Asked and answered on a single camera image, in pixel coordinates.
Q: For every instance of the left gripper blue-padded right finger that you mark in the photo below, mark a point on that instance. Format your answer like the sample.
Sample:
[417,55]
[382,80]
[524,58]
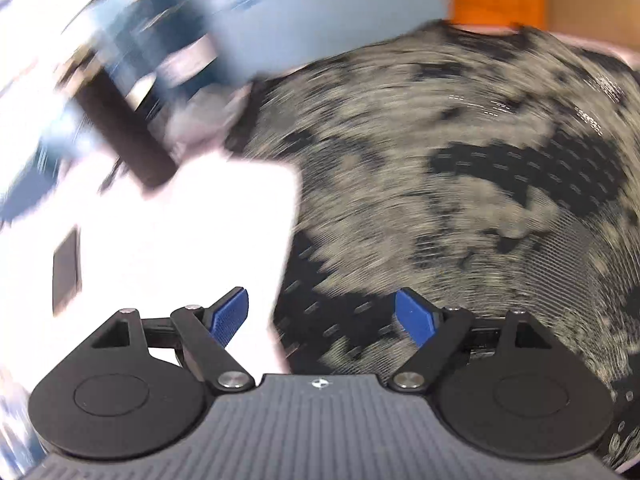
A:
[438,334]

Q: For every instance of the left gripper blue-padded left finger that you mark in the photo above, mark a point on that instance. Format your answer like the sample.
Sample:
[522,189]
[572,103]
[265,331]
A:
[204,334]

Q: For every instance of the black and beige patterned shirt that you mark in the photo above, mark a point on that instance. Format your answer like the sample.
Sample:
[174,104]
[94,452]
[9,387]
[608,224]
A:
[484,172]

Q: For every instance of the small black rectangular object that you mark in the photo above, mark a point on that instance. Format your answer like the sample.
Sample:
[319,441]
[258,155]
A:
[66,272]

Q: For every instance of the black thermos bottle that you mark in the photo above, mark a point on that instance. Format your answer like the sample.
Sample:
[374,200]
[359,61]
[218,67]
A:
[85,81]

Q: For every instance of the light blue partition board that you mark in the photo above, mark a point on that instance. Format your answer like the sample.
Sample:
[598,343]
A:
[190,43]

